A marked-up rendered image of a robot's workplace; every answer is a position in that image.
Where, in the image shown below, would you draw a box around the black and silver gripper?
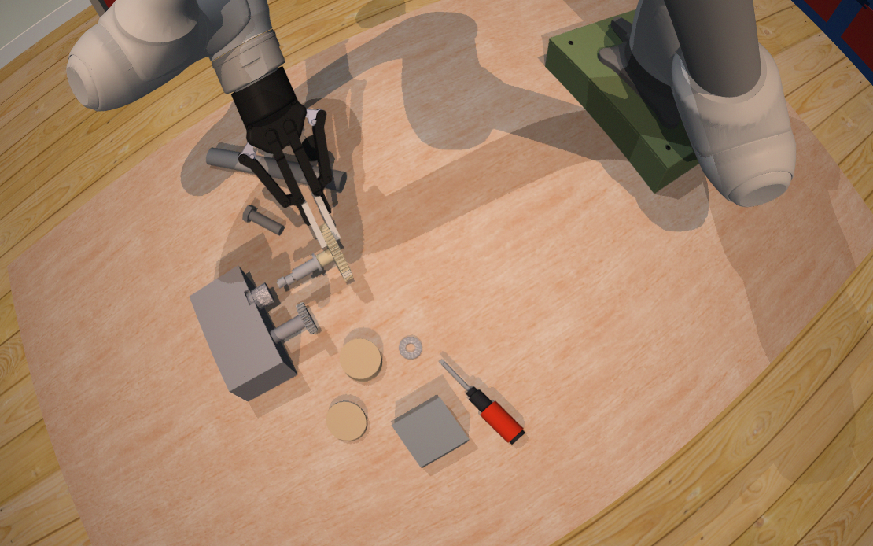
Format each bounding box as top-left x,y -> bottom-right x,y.
231,66 -> 341,248

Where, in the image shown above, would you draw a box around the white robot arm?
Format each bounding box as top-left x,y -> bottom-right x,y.
66,0 -> 796,207

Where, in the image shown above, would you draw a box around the grey flat washer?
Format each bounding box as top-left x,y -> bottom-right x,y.
399,337 -> 422,360

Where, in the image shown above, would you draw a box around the black short cylinder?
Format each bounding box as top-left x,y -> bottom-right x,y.
302,135 -> 317,161

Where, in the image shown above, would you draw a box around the tan gear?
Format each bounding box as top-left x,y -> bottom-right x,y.
276,223 -> 353,288

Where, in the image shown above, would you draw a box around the red-handled screwdriver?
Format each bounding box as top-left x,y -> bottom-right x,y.
447,367 -> 525,444

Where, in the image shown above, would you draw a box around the tan round disc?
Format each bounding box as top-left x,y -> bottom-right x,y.
326,402 -> 367,441
340,338 -> 382,382

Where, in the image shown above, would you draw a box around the grey metal cylinder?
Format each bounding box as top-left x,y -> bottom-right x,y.
206,148 -> 347,192

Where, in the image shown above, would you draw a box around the dark grey hex bolt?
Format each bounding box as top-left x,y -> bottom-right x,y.
242,205 -> 283,234

